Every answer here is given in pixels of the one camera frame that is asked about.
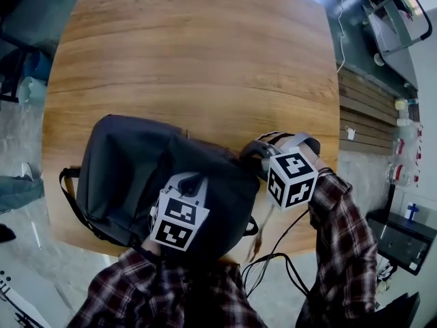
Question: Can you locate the light blue bin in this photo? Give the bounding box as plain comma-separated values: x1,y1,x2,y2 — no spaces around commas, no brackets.
18,76,48,106

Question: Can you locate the black wrist strap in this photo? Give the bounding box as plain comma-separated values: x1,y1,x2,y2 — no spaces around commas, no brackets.
137,245,162,263

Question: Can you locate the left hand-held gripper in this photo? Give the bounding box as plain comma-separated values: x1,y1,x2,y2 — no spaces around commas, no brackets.
149,172,210,253

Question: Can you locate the grey platform cart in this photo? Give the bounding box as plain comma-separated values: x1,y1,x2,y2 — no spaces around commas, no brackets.
361,0,433,92

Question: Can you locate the black metal frame table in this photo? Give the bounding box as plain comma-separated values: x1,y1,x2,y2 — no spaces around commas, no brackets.
0,29,36,104

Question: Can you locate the black and white figure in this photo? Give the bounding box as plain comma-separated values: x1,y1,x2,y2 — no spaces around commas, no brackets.
376,264,397,290

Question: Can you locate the person's left forearm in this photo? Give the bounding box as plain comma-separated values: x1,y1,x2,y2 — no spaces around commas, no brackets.
68,239,192,328

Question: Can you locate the person's right hand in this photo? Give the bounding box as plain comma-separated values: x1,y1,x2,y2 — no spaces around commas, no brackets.
255,131,322,165

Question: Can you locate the grey backpack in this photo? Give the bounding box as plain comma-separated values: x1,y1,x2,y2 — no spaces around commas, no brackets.
59,114,261,263

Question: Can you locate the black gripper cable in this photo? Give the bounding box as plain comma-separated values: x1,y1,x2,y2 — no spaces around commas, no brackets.
240,208,313,299

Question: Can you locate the person's plaid shirt torso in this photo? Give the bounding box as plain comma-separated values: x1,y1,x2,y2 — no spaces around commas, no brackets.
146,256,268,328

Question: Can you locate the clear water jug red cap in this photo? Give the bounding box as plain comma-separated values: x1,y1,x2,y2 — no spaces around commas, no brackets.
393,124,423,152
386,162,421,188
391,143,423,166

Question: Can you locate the white cable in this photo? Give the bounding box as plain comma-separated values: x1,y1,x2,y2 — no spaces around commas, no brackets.
335,0,358,73

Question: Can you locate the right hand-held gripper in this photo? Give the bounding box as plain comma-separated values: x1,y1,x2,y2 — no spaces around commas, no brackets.
239,140,320,213

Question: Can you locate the person's right forearm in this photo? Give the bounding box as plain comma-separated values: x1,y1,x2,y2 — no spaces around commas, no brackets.
295,167,378,328

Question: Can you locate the wooden slatted pallet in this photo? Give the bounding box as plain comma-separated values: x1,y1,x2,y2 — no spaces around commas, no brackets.
336,65,403,157

